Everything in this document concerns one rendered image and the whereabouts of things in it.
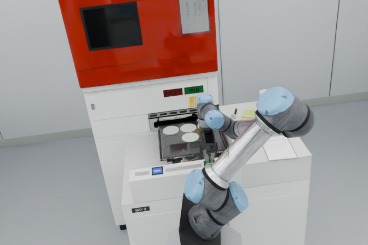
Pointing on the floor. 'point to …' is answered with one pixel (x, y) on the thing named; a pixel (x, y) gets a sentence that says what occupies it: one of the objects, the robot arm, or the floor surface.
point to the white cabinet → (254, 191)
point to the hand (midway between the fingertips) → (209, 161)
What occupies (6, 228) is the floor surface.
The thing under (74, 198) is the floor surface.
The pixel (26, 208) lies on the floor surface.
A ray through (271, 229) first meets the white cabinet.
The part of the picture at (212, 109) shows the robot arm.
